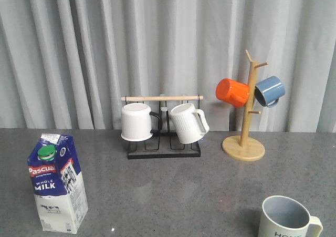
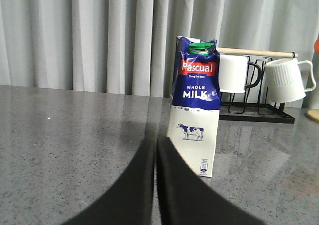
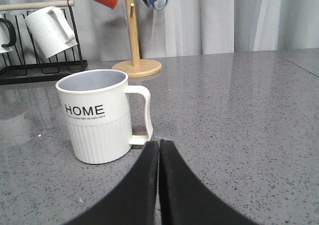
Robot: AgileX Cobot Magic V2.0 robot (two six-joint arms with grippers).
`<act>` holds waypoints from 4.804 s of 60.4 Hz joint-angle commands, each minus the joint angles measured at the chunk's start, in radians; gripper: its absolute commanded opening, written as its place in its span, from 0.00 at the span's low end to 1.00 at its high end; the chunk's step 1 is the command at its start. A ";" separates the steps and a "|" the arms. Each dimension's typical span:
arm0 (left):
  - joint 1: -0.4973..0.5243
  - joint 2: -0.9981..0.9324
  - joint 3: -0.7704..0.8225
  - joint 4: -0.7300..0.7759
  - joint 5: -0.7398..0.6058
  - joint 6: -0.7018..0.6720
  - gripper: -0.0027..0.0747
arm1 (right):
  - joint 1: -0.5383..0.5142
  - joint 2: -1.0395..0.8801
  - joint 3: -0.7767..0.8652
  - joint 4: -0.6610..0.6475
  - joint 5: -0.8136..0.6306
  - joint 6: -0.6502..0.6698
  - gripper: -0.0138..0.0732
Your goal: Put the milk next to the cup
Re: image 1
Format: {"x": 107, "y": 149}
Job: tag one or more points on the grey curtain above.
{"x": 68, "y": 63}

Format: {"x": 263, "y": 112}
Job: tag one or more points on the cream HOME mug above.
{"x": 284, "y": 216}

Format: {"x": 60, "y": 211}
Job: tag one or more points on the blue white milk carton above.
{"x": 58, "y": 184}

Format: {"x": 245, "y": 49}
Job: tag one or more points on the wooden mug tree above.
{"x": 244, "y": 147}

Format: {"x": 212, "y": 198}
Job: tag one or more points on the orange mug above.
{"x": 232, "y": 92}

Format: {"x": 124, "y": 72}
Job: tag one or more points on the white mug black handle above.
{"x": 137, "y": 122}

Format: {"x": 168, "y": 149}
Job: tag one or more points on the blue mug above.
{"x": 268, "y": 91}

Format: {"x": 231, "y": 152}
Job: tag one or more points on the white ribbed mug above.
{"x": 190, "y": 123}

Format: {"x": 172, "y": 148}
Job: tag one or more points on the black wire mug rack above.
{"x": 164, "y": 144}

